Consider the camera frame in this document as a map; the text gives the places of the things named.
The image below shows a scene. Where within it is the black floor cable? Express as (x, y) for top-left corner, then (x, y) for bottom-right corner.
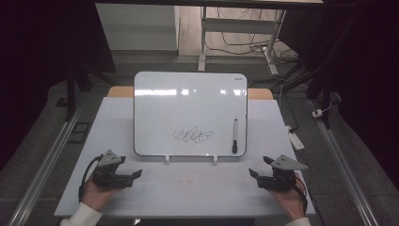
(204, 7), (299, 65)

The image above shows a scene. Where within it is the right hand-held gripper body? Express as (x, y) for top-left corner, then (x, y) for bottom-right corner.
(257, 153), (310, 192)

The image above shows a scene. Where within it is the person's right hand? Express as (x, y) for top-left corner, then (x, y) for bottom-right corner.
(267, 171), (307, 221)

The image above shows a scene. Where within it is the white desk frame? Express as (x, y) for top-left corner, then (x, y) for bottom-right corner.
(198, 6), (287, 76)

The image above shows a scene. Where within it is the white whiteboard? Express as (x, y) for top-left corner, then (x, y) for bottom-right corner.
(133, 71), (248, 158)

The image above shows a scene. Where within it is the aluminium rail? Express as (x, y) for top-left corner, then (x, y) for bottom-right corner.
(308, 99), (381, 226)
(7, 103), (87, 226)

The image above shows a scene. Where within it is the white table cover sheet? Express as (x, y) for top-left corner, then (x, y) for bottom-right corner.
(54, 96), (316, 218)

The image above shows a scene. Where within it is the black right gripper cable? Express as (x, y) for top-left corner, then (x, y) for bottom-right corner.
(293, 175), (310, 215)

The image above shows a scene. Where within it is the wooden table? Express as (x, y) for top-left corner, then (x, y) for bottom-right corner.
(106, 86), (275, 101)

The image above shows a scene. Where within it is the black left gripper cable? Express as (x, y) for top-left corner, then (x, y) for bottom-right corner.
(77, 153), (104, 202)

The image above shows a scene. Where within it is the white power strip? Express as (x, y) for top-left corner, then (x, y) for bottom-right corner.
(286, 125), (306, 152)

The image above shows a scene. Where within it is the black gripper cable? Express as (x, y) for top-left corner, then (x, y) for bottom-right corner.
(293, 175), (310, 215)
(77, 153), (104, 202)

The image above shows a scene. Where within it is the black metal stand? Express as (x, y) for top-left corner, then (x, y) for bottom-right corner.
(63, 57), (111, 122)
(272, 57), (334, 130)

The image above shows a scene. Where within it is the white marker with black cap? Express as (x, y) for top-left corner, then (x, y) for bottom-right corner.
(231, 118), (239, 154)

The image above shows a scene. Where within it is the person's left hand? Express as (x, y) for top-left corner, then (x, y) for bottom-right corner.
(80, 174), (124, 212)

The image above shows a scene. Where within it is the pale board panel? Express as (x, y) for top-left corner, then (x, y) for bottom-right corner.
(95, 3), (181, 52)

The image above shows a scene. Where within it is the black rectangular floor frame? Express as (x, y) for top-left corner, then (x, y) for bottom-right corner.
(67, 121), (92, 145)

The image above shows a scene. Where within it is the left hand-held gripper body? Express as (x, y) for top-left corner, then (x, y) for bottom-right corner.
(92, 149), (135, 189)

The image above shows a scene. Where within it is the dark curtain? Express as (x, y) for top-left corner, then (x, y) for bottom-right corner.
(279, 0), (399, 191)
(0, 0), (117, 172)

